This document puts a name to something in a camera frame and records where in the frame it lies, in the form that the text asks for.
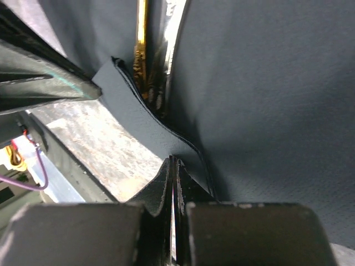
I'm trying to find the black paper napkin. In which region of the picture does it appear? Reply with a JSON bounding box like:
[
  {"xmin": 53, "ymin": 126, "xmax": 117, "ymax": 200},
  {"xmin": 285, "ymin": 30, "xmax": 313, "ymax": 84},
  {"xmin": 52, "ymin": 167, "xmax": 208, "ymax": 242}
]
[{"xmin": 40, "ymin": 1, "xmax": 354, "ymax": 248}]

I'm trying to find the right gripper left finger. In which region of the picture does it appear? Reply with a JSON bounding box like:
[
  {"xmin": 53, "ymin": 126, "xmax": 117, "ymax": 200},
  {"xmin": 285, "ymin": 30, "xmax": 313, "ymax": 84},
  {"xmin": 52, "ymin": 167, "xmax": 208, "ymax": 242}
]
[{"xmin": 1, "ymin": 159, "xmax": 172, "ymax": 265}]

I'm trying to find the silver table knife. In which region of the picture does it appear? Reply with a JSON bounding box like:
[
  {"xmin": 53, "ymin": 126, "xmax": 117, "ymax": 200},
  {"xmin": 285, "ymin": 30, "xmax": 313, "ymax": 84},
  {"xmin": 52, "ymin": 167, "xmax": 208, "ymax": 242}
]
[{"xmin": 148, "ymin": 1, "xmax": 189, "ymax": 117}]

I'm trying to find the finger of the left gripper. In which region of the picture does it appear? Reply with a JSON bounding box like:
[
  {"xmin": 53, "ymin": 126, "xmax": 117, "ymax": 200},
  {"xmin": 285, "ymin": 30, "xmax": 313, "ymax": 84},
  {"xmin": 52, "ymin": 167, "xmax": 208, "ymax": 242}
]
[{"xmin": 1, "ymin": 3, "xmax": 102, "ymax": 114}]

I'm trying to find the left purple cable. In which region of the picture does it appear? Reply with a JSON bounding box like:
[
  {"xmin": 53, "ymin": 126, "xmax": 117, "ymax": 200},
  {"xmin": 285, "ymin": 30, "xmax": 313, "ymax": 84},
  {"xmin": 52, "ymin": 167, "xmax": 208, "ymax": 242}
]
[{"xmin": 0, "ymin": 146, "xmax": 49, "ymax": 191}]

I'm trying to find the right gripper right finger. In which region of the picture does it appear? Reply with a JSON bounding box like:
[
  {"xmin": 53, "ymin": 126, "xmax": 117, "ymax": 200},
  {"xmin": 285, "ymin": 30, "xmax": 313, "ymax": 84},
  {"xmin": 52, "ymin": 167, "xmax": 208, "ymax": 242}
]
[{"xmin": 173, "ymin": 158, "xmax": 337, "ymax": 265}]

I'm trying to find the gold spoon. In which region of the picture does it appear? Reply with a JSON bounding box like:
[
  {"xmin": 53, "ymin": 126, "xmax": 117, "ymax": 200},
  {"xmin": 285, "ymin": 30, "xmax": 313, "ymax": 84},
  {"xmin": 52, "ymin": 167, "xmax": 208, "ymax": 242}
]
[{"xmin": 133, "ymin": 0, "xmax": 148, "ymax": 97}]

